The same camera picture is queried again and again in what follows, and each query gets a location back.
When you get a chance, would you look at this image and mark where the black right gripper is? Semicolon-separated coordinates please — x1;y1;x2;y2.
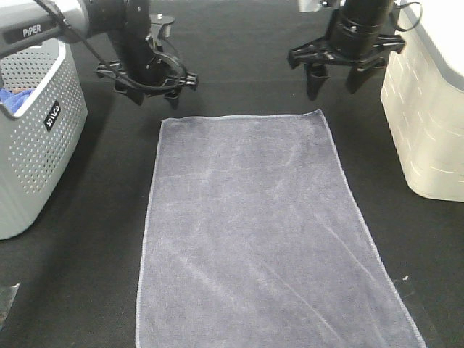
288;9;405;101

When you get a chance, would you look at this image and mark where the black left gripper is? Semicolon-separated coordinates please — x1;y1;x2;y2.
95;14;198;109

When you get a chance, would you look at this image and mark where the grey microfibre towel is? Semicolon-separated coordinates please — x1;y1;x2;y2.
135;110;425;347

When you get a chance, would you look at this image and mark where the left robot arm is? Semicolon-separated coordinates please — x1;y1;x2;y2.
1;0;198;108

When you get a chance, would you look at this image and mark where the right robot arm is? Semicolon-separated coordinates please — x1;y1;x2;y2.
288;0;405;101

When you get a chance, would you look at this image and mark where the blue towel in basket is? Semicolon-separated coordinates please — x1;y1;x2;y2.
0;88;34;114

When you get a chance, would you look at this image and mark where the cream plastic storage bin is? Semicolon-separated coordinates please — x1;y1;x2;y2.
381;1;463;202

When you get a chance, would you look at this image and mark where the grey perforated laundry basket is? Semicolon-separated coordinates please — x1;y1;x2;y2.
1;39;88;239

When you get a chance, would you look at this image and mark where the black fabric table mat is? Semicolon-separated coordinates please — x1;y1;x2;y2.
1;1;463;347

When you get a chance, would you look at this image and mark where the clear tape strip left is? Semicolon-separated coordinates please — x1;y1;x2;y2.
0;283;20;329

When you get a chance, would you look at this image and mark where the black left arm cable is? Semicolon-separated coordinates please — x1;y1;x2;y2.
34;0;189;91

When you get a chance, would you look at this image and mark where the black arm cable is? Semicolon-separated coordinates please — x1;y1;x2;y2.
389;0;423;33
34;0;189;91

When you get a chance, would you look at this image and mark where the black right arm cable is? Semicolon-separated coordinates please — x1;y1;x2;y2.
389;0;423;33

